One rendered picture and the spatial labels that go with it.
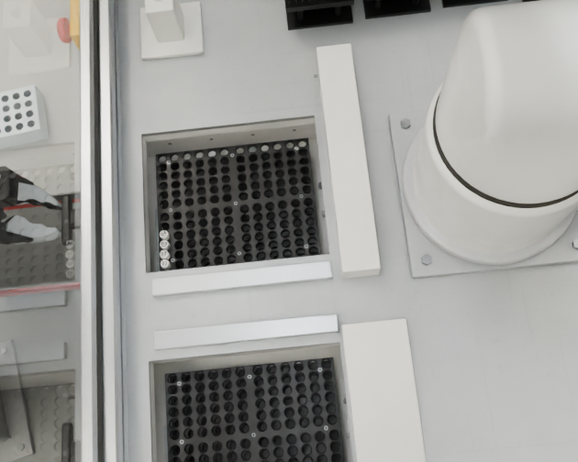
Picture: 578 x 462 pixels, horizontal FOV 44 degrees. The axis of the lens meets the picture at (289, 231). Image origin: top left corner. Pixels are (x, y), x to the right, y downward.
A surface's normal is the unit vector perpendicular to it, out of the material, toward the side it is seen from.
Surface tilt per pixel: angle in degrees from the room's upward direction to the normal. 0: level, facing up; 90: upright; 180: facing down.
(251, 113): 0
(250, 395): 0
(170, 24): 90
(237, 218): 0
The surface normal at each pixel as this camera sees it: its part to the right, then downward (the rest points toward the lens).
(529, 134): 0.07, 0.83
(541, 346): -0.06, -0.29
